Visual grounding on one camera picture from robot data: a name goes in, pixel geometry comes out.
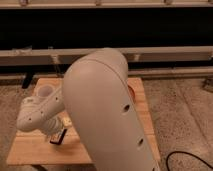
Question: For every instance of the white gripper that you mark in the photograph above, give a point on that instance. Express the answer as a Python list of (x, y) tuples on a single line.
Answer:
[(52, 126)]

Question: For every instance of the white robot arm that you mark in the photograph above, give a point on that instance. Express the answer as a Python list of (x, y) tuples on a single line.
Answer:
[(94, 92)]

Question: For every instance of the white plastic cup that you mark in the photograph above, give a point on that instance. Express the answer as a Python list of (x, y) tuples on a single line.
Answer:
[(45, 90)]

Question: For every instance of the wooden table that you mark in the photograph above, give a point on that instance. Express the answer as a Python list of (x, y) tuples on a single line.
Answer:
[(33, 148)]

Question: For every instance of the orange bowl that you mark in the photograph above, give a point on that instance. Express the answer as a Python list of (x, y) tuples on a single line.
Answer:
[(131, 90)]

